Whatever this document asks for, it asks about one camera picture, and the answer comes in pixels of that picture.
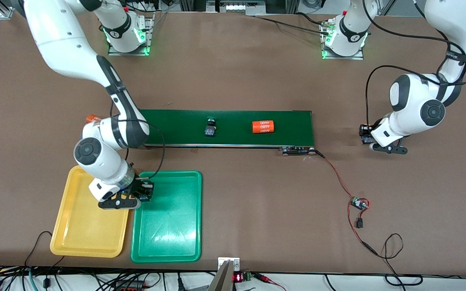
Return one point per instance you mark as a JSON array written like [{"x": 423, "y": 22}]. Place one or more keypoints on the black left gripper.
[{"x": 365, "y": 133}]

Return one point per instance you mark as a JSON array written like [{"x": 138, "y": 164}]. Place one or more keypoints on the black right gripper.
[{"x": 139, "y": 186}]

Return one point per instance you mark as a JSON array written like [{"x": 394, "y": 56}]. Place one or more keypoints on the green push button switch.
[
  {"x": 210, "y": 127},
  {"x": 145, "y": 196}
]

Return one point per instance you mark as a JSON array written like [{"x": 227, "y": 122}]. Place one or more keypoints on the yellow push button switch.
[{"x": 365, "y": 140}]

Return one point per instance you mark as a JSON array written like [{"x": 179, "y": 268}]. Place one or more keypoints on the orange printed cylinder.
[
  {"x": 93, "y": 118},
  {"x": 263, "y": 126}
]

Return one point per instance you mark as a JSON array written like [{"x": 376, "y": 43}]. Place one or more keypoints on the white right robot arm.
[{"x": 67, "y": 44}]

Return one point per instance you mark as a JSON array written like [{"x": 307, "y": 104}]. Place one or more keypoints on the green plastic tray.
[{"x": 168, "y": 226}]

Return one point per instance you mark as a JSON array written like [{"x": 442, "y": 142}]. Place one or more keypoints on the small black circuit board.
[{"x": 359, "y": 203}]

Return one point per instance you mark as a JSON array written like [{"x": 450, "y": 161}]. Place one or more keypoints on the green belt conveyor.
[{"x": 176, "y": 127}]

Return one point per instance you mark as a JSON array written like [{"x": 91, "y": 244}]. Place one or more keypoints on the yellow plastic tray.
[{"x": 79, "y": 230}]

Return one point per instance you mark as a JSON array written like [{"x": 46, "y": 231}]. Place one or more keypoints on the black orange power strip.
[{"x": 130, "y": 286}]

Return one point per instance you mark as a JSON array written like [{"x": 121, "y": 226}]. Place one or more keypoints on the small red LED module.
[{"x": 239, "y": 277}]

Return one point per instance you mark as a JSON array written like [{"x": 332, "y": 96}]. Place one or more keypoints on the red clip lead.
[{"x": 263, "y": 277}]

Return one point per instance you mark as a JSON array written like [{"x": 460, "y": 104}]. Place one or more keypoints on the white lit device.
[{"x": 235, "y": 7}]

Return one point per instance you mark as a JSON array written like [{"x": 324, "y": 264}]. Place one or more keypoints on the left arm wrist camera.
[{"x": 390, "y": 148}]

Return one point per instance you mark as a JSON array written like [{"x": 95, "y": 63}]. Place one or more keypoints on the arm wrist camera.
[
  {"x": 390, "y": 148},
  {"x": 117, "y": 202}
]

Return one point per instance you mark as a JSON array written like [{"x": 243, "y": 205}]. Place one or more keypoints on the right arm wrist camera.
[{"x": 117, "y": 202}]

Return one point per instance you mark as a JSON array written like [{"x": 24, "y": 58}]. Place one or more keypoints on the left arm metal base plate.
[{"x": 342, "y": 57}]

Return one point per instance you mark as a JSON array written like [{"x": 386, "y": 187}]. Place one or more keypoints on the grey camera stand pole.
[{"x": 225, "y": 279}]

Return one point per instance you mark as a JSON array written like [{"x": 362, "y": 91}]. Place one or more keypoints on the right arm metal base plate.
[{"x": 150, "y": 32}]

